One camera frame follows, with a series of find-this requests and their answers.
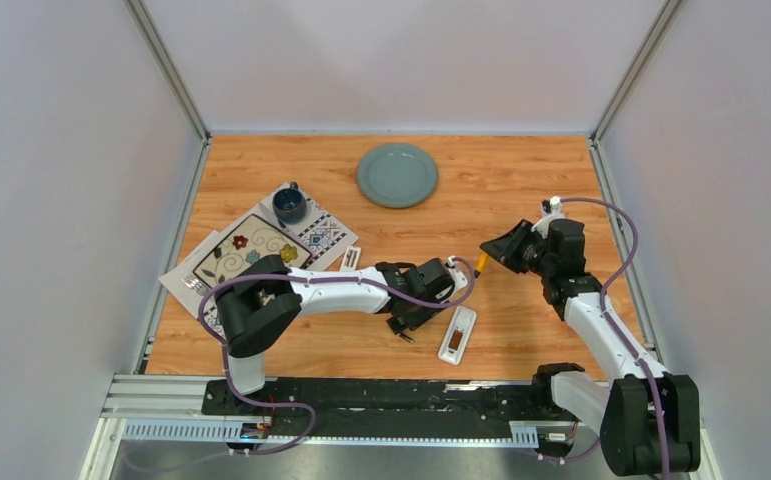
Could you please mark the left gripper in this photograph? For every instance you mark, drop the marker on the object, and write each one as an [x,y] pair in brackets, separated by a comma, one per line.
[415,321]

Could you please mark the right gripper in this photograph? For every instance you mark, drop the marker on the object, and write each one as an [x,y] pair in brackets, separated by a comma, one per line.
[505,247]

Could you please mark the yellow handled screwdriver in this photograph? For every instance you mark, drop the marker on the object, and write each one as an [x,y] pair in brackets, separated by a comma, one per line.
[481,264]

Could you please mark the white remote with batteries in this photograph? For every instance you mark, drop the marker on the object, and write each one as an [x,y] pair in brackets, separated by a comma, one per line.
[457,336]

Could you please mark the white remote with QR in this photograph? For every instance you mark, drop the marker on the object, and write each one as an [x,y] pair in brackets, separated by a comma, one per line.
[350,259]

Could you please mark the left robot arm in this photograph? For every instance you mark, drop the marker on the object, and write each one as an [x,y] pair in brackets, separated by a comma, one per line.
[255,308]

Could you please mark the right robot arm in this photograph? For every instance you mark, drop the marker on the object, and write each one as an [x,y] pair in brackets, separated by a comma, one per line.
[647,418]

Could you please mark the patterned paper placemat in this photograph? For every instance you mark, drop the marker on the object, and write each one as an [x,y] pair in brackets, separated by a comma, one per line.
[313,243]

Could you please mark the grey-green round plate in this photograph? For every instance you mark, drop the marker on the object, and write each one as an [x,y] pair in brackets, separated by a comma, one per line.
[397,175]

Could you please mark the dark blue cup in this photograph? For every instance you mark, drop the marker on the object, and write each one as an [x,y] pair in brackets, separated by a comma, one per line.
[289,204]

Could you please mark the floral square plate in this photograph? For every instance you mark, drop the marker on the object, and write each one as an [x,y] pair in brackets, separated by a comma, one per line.
[248,241]

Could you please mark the metal fork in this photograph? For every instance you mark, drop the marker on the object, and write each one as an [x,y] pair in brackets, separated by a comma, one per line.
[192,282]

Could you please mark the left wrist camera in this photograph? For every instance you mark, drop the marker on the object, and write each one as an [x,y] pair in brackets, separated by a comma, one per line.
[460,280]

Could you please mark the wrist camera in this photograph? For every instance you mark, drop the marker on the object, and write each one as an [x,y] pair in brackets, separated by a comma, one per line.
[460,280]
[551,209]

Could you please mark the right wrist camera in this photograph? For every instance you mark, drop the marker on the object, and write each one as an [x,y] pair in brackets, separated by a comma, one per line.
[551,209]

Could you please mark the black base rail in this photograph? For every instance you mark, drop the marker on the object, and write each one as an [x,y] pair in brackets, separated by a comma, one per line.
[370,408]

